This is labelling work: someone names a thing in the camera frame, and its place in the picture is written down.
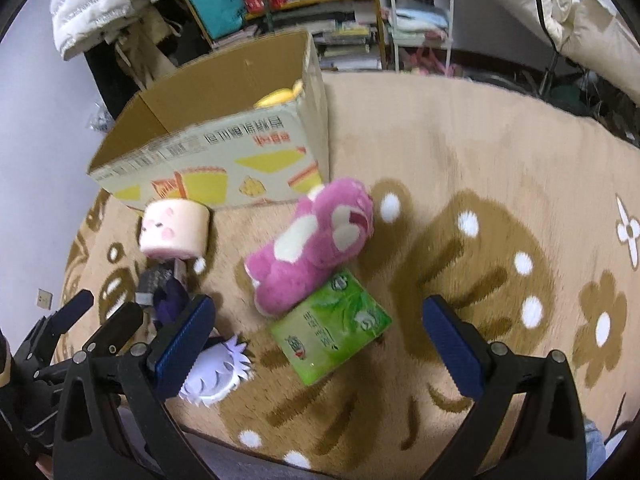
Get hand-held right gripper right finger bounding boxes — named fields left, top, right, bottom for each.
left=422, top=295, right=587, bottom=480

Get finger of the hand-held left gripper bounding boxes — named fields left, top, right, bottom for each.
left=17, top=290, right=96, bottom=361
left=82, top=304, right=145, bottom=358

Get green tissue pack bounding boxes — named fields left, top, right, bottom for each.
left=270, top=269, right=392, bottom=386

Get metal stand legs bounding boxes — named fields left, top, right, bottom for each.
left=537, top=47, right=568, bottom=102

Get clear plastic bag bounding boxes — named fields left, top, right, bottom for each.
left=86, top=102, right=115, bottom=135

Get white-haired purple doll plush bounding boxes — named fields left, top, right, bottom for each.
left=136, top=259, right=256, bottom=407

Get printed cardboard box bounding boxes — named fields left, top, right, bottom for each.
left=87, top=30, right=331, bottom=211

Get magenta bear plush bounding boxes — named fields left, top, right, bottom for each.
left=244, top=177, right=375, bottom=317

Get person's jeans leg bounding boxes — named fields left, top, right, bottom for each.
left=584, top=419, right=618, bottom=480

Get stack of books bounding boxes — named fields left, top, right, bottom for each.
left=270, top=2, right=381, bottom=71

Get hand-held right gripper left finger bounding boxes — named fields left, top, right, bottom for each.
left=52, top=294, right=221, bottom=480

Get teal paper bag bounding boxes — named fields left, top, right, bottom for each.
left=186, top=0, right=248, bottom=41

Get pile of small colourful toys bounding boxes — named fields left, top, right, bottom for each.
left=407, top=46, right=453, bottom=77

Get black hanging garment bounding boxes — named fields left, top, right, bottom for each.
left=82, top=35, right=148, bottom=121

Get light blue folded cloth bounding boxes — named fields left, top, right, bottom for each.
left=394, top=6, right=449, bottom=32

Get yellow plush toy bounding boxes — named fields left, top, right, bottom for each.
left=252, top=80, right=306, bottom=111

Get cream duvet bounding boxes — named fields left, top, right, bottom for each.
left=472, top=0, right=640, bottom=106

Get pink white cylinder plush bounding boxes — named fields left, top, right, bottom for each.
left=139, top=198, right=211, bottom=261

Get white puffer jacket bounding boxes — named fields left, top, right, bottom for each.
left=50, top=0, right=173, bottom=61

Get beige patterned rug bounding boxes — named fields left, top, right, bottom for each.
left=60, top=70, right=640, bottom=480

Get beige hanging coat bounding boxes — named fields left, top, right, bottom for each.
left=115, top=5, right=181, bottom=92

